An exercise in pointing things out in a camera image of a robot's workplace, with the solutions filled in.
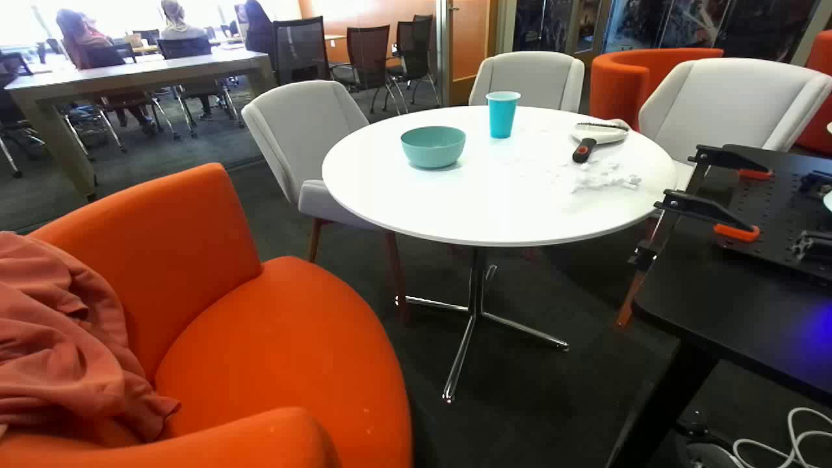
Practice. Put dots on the teal plastic cup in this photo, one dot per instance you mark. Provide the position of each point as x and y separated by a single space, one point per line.
502 118

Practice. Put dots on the teal bowl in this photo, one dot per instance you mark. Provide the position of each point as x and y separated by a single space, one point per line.
432 149

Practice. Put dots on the grey upholstered chair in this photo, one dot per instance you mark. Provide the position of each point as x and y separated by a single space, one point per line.
730 98
535 78
300 131

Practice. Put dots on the black mesh office chair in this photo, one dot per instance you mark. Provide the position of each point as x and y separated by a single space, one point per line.
418 48
183 48
12 93
302 48
367 52

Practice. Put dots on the orange armchair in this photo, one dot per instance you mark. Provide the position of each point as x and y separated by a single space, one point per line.
262 345

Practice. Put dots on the white foam pieces pile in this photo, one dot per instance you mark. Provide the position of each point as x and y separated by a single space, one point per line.
606 180

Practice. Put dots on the white dustpan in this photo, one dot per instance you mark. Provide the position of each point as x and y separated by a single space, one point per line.
599 134

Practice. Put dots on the orange tub chair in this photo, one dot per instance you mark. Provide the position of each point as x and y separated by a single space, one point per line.
625 80

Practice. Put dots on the seated person in black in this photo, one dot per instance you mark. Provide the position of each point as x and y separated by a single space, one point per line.
259 27

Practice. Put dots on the seated person in grey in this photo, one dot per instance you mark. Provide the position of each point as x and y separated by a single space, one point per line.
179 19

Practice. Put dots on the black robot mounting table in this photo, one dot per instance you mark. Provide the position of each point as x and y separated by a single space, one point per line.
738 301

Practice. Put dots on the long wooden conference table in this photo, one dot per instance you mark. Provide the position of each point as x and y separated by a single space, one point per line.
131 74

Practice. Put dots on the seated person in maroon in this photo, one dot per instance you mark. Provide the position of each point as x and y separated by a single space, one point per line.
82 40

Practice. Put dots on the chrome table pedestal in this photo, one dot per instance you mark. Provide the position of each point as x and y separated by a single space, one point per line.
471 321

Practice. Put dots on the black bracket block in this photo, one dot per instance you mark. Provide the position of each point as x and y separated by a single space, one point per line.
812 251

